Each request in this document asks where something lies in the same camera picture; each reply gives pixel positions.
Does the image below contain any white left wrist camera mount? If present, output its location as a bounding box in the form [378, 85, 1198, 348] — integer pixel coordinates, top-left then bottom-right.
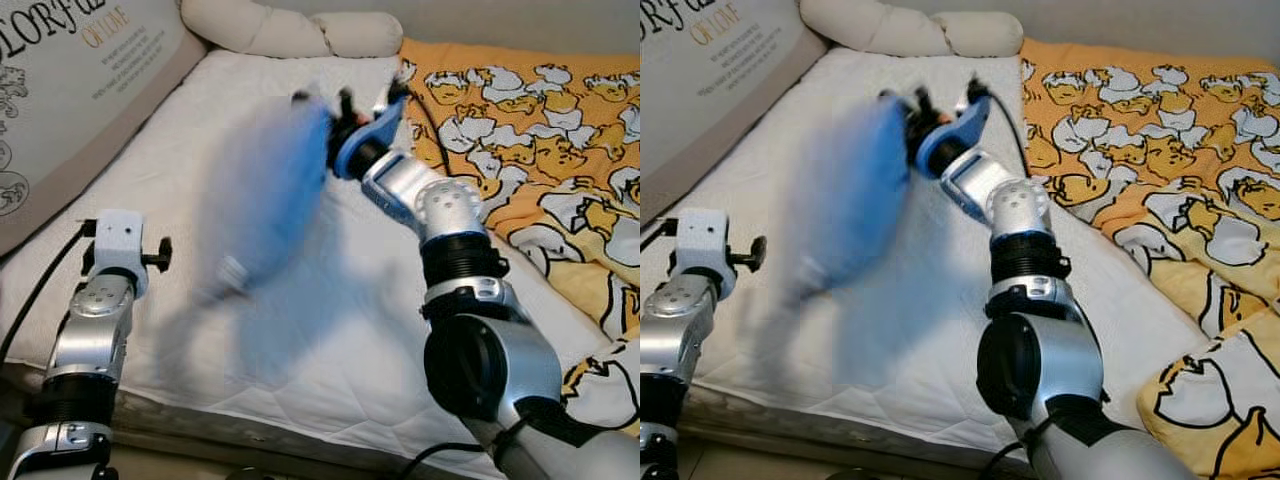
[92, 210, 149, 296]
[677, 208, 734, 296]

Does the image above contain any beige bolster pillow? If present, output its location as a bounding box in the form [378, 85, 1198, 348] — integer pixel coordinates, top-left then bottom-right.
[800, 0, 1024, 58]
[180, 0, 404, 59]

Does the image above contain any white quilted mattress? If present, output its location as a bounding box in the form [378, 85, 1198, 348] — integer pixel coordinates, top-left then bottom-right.
[0, 47, 613, 479]
[640, 47, 1211, 471]

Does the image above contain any white printed pillow grey trim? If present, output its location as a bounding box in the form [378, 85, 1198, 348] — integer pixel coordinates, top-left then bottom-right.
[0, 0, 208, 259]
[640, 0, 829, 223]

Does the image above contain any grey bed base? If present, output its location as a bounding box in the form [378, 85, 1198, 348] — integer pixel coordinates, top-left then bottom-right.
[680, 385, 1031, 480]
[0, 362, 501, 480]

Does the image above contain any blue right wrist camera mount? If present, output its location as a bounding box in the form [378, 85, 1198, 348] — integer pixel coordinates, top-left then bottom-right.
[915, 95, 993, 181]
[333, 95, 409, 181]

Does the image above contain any blue fabric garment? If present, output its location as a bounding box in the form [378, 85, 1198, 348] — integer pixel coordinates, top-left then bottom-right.
[775, 95, 921, 306]
[190, 95, 336, 306]

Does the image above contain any yellow egg print blanket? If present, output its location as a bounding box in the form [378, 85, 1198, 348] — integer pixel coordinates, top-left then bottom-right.
[398, 38, 641, 441]
[1020, 38, 1280, 480]

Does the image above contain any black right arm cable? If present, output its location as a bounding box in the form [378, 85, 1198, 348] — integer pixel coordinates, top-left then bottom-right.
[975, 80, 1036, 181]
[398, 440, 491, 480]
[985, 440, 1031, 480]
[398, 85, 453, 181]

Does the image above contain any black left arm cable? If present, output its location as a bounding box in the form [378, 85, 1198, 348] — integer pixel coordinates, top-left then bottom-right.
[0, 222, 96, 361]
[640, 218, 681, 251]

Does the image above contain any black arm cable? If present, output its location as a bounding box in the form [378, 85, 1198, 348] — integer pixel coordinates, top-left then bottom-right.
[640, 218, 681, 251]
[398, 85, 453, 181]
[0, 222, 96, 361]
[975, 80, 1036, 181]
[985, 440, 1031, 480]
[398, 440, 491, 480]

